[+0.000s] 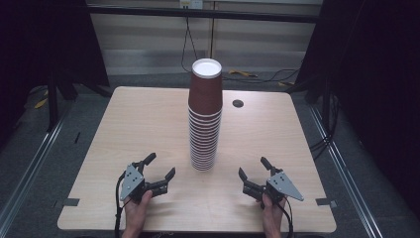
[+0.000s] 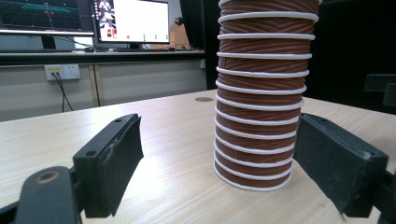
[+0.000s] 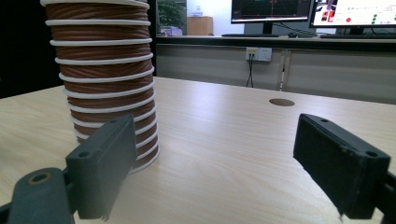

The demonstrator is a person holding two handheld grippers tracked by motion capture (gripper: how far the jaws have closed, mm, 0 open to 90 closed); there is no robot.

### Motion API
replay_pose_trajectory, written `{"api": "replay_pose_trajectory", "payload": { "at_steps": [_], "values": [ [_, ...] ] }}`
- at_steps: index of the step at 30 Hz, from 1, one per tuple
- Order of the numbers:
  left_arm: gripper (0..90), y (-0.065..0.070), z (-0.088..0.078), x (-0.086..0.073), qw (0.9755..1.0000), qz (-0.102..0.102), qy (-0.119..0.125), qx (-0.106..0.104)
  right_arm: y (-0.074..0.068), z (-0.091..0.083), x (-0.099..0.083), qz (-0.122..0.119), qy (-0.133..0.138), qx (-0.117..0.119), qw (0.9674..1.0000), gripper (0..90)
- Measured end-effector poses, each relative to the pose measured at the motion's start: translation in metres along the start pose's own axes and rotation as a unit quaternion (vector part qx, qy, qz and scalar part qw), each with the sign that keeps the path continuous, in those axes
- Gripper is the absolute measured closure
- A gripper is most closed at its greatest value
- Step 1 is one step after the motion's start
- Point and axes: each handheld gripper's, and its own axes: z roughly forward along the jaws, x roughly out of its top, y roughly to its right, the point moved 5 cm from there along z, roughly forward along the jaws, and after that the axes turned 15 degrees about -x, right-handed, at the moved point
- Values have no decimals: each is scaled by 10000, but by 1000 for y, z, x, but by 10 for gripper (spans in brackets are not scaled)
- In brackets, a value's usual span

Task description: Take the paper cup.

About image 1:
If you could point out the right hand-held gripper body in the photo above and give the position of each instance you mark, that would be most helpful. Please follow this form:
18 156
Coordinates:
284 185

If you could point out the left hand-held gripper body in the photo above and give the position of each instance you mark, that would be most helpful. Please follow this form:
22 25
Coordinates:
132 183

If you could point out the stack of brown paper cups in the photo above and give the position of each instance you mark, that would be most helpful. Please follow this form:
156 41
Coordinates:
205 99

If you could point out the person's left hand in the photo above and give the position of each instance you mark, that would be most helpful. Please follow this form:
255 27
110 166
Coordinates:
137 213

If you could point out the person's right hand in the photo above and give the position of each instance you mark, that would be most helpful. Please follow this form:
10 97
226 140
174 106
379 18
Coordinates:
272 214

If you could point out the dark round table grommet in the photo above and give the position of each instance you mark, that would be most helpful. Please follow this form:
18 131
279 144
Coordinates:
238 103

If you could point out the yellow floor tape piece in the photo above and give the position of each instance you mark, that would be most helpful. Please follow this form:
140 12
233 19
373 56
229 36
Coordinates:
41 103
242 73

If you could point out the black metal stand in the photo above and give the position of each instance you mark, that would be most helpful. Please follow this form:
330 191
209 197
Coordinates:
52 102

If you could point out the dark curtain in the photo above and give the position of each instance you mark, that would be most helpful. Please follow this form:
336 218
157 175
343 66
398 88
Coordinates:
39 43
373 82

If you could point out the metal floor rail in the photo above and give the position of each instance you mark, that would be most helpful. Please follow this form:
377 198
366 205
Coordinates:
31 165
346 178

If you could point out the black horizontal frame bar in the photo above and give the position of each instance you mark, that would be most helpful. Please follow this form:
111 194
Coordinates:
198 13

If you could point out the white wall socket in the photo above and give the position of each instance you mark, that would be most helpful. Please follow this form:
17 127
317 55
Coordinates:
190 3

